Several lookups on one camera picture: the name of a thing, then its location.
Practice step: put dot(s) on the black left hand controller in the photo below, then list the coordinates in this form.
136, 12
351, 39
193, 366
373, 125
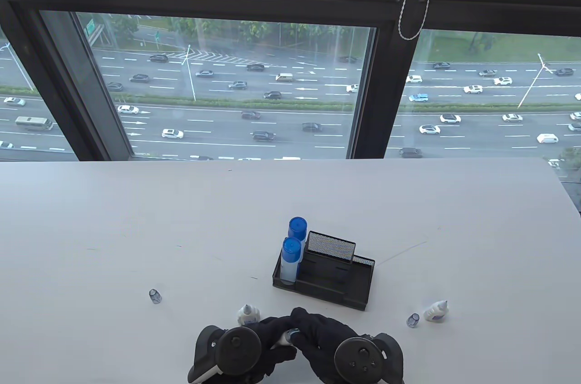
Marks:
238, 350

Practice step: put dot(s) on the clear tall glue bottle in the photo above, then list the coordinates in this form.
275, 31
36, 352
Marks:
289, 271

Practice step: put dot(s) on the black mesh desk organizer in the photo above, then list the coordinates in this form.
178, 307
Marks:
336, 275

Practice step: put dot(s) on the black window frame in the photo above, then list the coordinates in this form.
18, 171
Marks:
386, 84

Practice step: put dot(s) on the person's left hand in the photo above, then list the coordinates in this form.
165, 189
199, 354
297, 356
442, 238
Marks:
272, 327

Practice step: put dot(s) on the blue bottle cap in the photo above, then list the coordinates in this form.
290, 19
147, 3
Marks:
297, 226
292, 248

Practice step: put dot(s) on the small white correction fluid bottle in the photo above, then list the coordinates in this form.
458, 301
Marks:
283, 340
248, 315
435, 312

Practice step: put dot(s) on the person's right hand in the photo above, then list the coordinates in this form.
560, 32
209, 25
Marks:
317, 329

